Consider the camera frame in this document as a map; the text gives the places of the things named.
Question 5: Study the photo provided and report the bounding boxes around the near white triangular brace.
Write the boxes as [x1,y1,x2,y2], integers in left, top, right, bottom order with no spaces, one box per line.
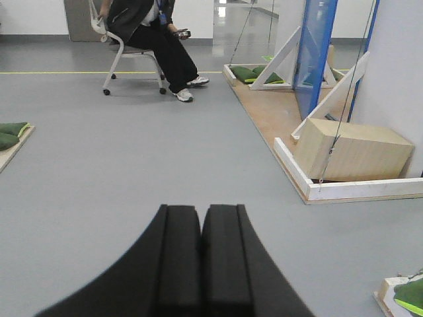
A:
[291,52,370,143]

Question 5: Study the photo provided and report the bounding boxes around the black handheld controller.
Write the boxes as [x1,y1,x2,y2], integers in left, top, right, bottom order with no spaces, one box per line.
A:
[173,28,191,40]

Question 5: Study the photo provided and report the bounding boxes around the light wooden box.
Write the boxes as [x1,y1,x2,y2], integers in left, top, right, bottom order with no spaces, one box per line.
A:
[293,118,414,182]

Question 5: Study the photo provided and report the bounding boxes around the far white triangular brace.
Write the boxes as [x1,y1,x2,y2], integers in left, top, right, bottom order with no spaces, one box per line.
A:
[249,25,337,91]

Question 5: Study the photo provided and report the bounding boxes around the wooden platform base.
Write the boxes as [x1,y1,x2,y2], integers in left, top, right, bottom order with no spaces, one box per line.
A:
[223,65,422,205]

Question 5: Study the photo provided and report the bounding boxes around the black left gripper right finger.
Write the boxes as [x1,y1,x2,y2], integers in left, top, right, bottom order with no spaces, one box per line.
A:
[202,204,313,316]

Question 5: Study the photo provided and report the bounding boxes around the green sandbag bottom right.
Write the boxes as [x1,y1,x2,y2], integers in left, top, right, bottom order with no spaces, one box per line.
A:
[393,279,422,316]

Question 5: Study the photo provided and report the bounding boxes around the green sandbags at left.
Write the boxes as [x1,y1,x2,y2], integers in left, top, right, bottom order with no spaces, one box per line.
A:
[0,122,32,151]

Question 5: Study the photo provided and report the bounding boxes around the blue door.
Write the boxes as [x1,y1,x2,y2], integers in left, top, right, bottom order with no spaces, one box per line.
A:
[293,0,338,119]

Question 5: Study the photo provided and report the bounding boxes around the wooden platform at left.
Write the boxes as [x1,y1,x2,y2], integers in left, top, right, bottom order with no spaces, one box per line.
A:
[0,125,36,172]

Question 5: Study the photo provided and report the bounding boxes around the black support cable far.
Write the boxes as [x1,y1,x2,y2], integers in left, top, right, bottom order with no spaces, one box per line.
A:
[228,0,257,65]

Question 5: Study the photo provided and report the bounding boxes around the white rolling chair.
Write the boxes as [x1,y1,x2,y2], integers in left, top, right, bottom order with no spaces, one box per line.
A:
[88,0,167,96]

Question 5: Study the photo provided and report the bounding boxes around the black support cable near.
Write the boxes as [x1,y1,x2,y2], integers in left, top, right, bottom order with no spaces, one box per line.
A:
[319,0,377,192]

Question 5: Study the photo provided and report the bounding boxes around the wooden platform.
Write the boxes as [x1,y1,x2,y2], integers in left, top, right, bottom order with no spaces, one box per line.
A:
[0,125,36,172]
[373,276,422,317]

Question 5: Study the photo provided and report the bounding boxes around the white triangular brace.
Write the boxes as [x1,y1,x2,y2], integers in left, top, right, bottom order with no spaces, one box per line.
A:
[249,25,337,91]
[291,52,370,143]

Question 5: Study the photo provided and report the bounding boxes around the green sandbag left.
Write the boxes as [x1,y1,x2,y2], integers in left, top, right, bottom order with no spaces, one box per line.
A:
[230,66,258,85]

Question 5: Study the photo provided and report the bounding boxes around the black support cable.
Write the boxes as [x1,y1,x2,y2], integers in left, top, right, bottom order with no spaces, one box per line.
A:
[228,0,257,65]
[319,0,377,192]

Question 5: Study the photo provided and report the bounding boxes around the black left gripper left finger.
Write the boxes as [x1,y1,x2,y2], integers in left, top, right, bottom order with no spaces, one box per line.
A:
[38,205,202,316]

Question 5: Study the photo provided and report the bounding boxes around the green sandbag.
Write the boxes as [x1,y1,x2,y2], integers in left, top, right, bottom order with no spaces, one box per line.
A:
[252,65,285,84]
[393,279,422,316]
[230,66,258,85]

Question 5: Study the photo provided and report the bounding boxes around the seated person in black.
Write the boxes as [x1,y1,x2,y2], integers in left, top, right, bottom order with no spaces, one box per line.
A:
[98,1,209,102]

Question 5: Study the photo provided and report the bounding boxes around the wooden platform bottom right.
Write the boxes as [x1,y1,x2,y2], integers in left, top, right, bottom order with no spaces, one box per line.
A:
[373,276,422,317]

